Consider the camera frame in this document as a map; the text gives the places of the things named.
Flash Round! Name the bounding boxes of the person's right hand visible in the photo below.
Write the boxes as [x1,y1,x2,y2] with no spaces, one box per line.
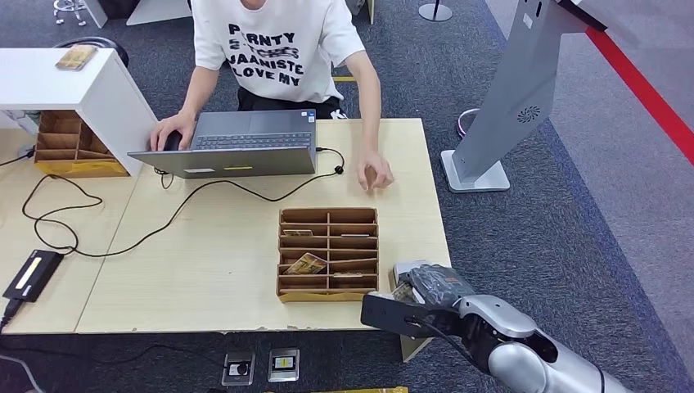
[149,110,197,153]

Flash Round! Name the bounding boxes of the black reader power cable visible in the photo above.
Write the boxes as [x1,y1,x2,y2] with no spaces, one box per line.
[0,298,25,333]

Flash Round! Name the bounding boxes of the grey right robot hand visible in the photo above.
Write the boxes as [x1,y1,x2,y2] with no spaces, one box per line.
[398,264,477,311]

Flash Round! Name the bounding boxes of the black reader box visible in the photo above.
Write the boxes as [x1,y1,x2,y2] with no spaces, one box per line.
[2,249,65,303]

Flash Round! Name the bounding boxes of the white furniture panel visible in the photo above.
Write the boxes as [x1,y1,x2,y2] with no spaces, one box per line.
[82,0,192,29]

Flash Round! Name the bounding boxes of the white floor cable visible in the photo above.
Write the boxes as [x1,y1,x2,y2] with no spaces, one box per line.
[0,354,44,393]

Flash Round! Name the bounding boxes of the yellow strip object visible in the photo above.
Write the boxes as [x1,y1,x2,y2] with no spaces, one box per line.
[317,386,408,393]

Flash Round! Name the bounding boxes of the grey card reader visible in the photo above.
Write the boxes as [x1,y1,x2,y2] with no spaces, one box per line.
[390,259,432,296]

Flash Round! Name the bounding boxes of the grey stanchion base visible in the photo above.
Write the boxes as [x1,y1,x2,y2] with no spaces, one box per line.
[418,0,453,24]

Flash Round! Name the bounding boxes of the white shelf unit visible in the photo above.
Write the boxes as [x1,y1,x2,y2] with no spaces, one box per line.
[0,47,160,178]

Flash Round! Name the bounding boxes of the person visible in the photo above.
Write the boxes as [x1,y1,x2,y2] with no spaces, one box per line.
[149,0,395,192]

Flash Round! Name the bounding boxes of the black round stool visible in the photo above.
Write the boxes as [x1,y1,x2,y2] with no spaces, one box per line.
[54,36,130,69]

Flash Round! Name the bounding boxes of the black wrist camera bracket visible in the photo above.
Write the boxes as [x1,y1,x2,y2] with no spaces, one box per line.
[360,292,467,340]

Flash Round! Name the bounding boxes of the gold card lying slanted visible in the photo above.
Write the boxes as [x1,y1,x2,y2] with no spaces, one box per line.
[284,252,328,276]

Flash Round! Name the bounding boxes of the chrome chair base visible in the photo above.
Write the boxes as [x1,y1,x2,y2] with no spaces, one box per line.
[52,0,89,28]

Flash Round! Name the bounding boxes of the wooden table leg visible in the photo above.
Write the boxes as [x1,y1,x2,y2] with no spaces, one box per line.
[399,333,435,364]

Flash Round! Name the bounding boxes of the floor socket with round plug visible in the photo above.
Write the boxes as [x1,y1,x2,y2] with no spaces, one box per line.
[222,351,256,387]

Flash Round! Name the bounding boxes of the grey kiosk stand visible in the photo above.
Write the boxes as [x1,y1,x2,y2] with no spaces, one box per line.
[439,0,641,195]

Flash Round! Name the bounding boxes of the person's left hand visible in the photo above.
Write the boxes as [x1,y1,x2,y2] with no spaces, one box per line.
[356,150,395,192]

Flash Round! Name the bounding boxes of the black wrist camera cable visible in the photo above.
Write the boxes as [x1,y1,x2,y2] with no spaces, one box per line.
[417,317,492,375]

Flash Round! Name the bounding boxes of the stack of gold cards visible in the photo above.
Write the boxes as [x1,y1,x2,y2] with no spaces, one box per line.
[55,44,99,72]

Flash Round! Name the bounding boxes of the brown cardboard card organizer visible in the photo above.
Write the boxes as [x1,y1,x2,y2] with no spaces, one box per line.
[276,207,380,303]
[34,110,131,179]

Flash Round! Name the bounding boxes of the short black mouse cable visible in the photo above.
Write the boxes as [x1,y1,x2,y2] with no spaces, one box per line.
[154,166,176,191]

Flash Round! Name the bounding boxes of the grey laptop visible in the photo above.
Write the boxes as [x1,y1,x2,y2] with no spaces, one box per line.
[127,110,318,180]

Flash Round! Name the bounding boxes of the round ringed base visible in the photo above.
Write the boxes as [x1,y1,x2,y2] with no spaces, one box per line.
[457,108,482,139]

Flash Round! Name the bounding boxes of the long black cable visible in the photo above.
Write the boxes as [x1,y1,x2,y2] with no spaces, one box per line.
[21,146,346,259]

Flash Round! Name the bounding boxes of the floor socket with label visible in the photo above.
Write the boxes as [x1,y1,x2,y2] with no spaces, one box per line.
[268,348,301,384]

